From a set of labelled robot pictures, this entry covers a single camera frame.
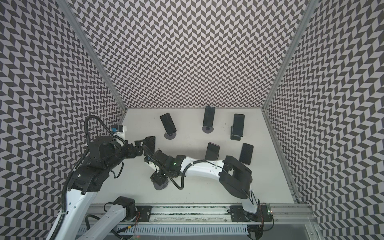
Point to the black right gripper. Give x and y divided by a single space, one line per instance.
154 157

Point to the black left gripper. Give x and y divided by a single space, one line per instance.
139 150

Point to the round grey stand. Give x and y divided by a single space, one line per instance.
160 187
207 130
171 136

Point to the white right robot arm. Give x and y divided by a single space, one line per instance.
233 175

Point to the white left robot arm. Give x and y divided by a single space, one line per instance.
83 184

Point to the green-edged phone on round stand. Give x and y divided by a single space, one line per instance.
209 116

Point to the black block stand far right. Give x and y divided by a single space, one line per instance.
234 137

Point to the dark phone on block stand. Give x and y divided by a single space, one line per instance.
238 125

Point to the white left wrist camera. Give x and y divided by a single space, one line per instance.
119 130

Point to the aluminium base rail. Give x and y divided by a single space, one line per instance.
223 214

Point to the white slotted cable duct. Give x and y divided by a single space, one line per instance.
186 230

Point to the aluminium corner post left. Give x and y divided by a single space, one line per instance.
72 20

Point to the aluminium corner post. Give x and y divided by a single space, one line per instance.
309 11
72 20

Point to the aluminium corner post right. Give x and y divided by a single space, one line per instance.
309 11

